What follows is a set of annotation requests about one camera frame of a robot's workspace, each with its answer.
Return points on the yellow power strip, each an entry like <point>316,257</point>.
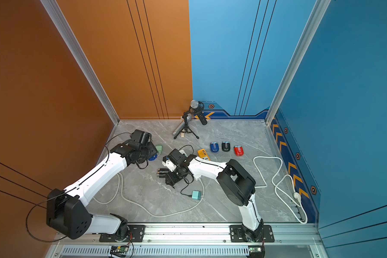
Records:
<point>203,154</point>

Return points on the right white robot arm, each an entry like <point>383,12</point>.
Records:
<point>238,185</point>

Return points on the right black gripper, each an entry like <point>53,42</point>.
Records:
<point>170,179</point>

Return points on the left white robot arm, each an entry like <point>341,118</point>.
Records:
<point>67,209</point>

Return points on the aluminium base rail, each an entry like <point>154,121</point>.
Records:
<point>197,240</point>

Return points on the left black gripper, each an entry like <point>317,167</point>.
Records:
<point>153,150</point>

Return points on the black tripod stand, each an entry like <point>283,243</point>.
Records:
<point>187,129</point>

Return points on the teal charger white strip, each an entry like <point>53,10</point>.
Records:
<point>196,195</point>

